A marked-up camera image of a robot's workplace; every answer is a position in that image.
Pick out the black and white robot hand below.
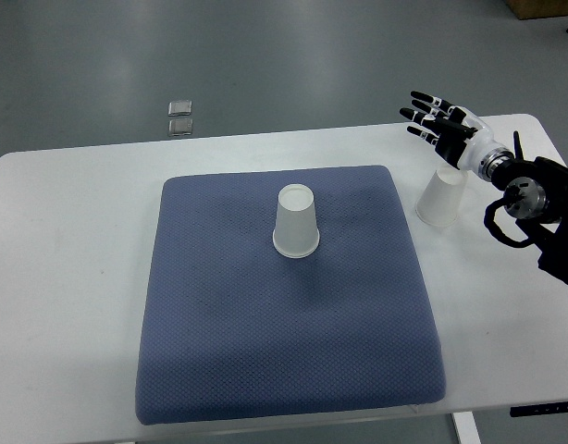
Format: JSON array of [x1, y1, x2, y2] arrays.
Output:
[[400, 91, 504, 178]]

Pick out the white paper cup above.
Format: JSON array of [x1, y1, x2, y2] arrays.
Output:
[[272, 184, 320, 259], [415, 166, 468, 228]]

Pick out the brown cardboard box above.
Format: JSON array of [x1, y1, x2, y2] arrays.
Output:
[[504, 0, 568, 20]]

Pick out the lower metal floor plate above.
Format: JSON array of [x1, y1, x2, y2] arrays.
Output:
[[168, 117, 193, 137]]

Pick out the metal floor plate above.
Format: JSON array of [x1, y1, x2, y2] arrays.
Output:
[[168, 117, 193, 137], [167, 99, 192, 117]]

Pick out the upper metal floor plate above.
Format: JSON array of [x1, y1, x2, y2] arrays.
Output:
[[167, 99, 192, 117]]

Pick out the black table control panel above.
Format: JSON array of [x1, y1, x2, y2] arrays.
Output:
[[510, 401, 568, 418]]

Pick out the white table leg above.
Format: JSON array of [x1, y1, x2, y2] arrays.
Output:
[[451, 412, 481, 444]]

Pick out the blue mesh cushion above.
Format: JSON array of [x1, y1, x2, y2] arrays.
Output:
[[135, 166, 446, 425]]

